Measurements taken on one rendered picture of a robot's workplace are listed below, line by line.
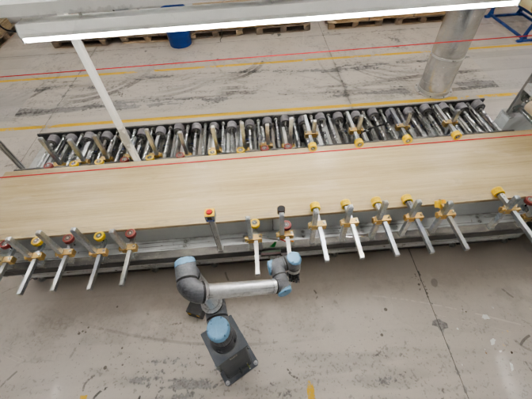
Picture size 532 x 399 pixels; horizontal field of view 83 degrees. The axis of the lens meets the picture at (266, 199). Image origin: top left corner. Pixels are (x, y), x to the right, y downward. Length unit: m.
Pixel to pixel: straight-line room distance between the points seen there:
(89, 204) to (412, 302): 3.09
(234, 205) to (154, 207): 0.69
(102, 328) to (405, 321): 2.81
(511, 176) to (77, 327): 4.17
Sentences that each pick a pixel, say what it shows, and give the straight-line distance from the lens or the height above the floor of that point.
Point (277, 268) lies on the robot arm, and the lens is 1.92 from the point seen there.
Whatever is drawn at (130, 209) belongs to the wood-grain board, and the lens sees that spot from 2.84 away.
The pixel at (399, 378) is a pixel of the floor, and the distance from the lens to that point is 3.09.
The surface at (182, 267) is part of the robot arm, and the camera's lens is 1.71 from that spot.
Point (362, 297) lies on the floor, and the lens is 3.21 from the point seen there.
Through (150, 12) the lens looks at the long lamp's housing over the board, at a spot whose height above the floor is 2.38.
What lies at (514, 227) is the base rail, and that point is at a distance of 3.29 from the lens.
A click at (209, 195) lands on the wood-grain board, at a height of 0.90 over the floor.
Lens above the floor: 2.91
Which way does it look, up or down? 51 degrees down
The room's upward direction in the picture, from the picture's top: 4 degrees counter-clockwise
